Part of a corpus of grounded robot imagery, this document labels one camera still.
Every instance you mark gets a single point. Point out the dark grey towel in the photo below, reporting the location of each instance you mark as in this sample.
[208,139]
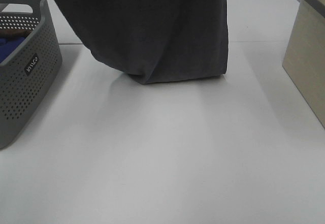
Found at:
[153,40]

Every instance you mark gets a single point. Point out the grey perforated plastic basket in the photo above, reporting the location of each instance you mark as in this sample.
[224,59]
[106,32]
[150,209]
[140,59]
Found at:
[29,71]

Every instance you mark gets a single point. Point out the beige fabric storage bin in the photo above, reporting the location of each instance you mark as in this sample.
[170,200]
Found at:
[304,56]

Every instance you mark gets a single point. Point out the blue cloth in basket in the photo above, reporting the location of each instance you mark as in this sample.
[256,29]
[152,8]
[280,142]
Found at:
[8,45]

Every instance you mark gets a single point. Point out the brown cloth in basket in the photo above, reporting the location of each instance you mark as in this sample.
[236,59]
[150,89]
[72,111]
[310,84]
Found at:
[13,33]

